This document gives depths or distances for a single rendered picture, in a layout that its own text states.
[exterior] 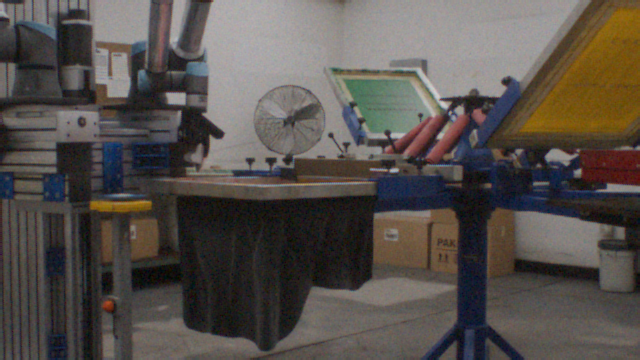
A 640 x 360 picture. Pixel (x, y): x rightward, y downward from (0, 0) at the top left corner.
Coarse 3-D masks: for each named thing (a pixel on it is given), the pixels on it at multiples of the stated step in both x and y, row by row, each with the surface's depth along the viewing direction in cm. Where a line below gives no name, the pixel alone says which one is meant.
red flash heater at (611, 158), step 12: (588, 156) 216; (600, 156) 211; (612, 156) 206; (624, 156) 201; (636, 156) 197; (588, 168) 217; (600, 168) 212; (612, 168) 206; (624, 168) 201; (636, 168) 197; (588, 180) 217; (600, 180) 212; (612, 180) 207; (624, 180) 202; (636, 180) 197
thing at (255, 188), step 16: (160, 192) 246; (176, 192) 239; (192, 192) 234; (208, 192) 228; (224, 192) 223; (240, 192) 218; (256, 192) 213; (272, 192) 216; (288, 192) 220; (304, 192) 224; (320, 192) 229; (336, 192) 234; (352, 192) 239; (368, 192) 244
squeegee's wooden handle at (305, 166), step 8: (296, 160) 288; (304, 160) 285; (312, 160) 282; (320, 160) 279; (328, 160) 277; (336, 160) 274; (344, 160) 271; (352, 160) 269; (360, 160) 266; (368, 160) 264; (376, 160) 261; (296, 168) 288; (304, 168) 285; (312, 168) 282; (320, 168) 280; (328, 168) 277; (336, 168) 274; (344, 168) 271; (352, 168) 269; (360, 168) 266; (368, 168) 264; (376, 168) 261; (384, 168) 262; (296, 176) 288; (312, 176) 282; (320, 176) 280; (328, 176) 277; (336, 176) 274; (344, 176) 272; (352, 176) 269; (360, 176) 266; (368, 176) 264
